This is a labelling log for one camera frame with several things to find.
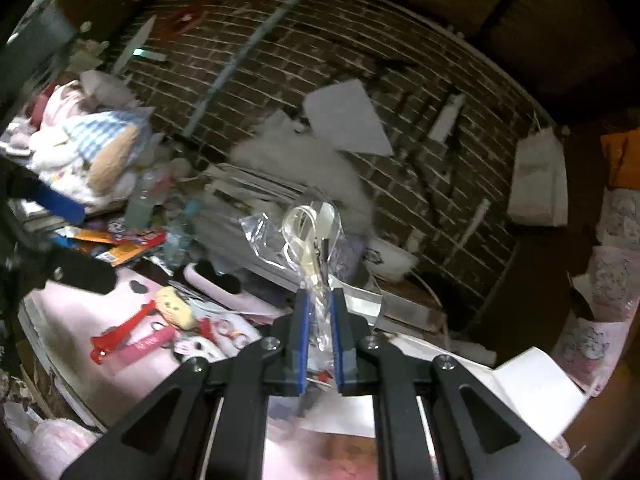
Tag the grey fluffy fur piece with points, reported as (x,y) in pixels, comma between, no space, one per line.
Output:
(304,159)

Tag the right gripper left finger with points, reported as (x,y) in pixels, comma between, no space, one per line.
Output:
(206,420)

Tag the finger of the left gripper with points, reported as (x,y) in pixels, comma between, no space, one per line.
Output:
(57,204)
(77,270)

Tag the red plastic hair clip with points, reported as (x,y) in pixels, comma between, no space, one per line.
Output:
(107,343)

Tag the white plush with red glasses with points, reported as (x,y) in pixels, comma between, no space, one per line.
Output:
(228,332)

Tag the brown and white plush toy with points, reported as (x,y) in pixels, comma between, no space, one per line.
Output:
(93,138)

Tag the pink tube with text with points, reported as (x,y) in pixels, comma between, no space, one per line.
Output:
(138,350)

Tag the clear bag with scissors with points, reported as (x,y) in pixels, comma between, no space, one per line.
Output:
(330,317)

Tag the yellow dog plush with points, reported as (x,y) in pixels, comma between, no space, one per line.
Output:
(174,309)

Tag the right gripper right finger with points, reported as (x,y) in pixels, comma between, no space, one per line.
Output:
(433,419)

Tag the panda plush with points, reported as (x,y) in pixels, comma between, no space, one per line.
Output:
(187,348)

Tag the teal label drink bottle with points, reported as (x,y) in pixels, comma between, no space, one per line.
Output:
(179,234)

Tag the orange snack packet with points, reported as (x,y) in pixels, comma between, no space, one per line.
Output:
(84,235)
(123,253)

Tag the clear green liquid bottle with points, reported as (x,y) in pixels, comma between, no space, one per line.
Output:
(151,190)

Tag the pink fluffy headband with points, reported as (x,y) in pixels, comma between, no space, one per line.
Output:
(55,444)

